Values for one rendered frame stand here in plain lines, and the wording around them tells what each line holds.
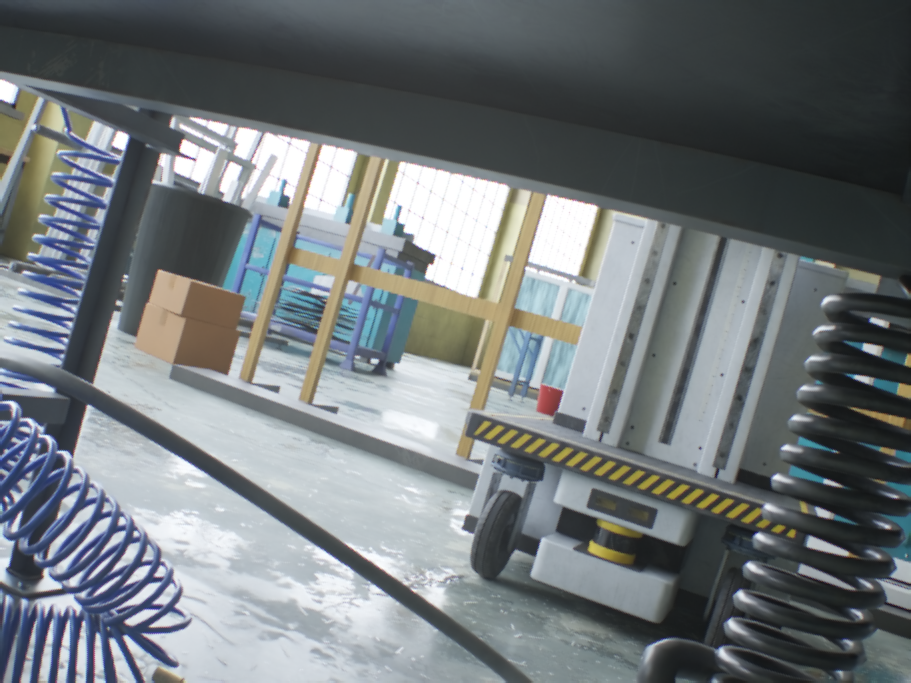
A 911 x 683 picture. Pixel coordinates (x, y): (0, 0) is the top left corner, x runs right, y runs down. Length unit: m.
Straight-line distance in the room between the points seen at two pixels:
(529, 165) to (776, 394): 1.83
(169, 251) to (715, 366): 3.38
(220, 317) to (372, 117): 3.84
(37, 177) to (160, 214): 4.60
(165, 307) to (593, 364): 2.48
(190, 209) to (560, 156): 4.55
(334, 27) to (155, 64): 0.19
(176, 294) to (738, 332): 2.75
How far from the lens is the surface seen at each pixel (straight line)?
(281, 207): 9.75
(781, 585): 0.45
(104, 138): 6.39
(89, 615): 0.98
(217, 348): 4.39
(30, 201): 9.56
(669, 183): 0.47
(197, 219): 4.99
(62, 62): 0.67
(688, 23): 0.33
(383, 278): 3.85
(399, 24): 0.41
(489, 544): 1.94
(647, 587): 1.86
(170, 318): 4.34
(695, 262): 2.21
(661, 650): 0.48
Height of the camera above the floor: 0.44
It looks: level
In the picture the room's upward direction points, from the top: 17 degrees clockwise
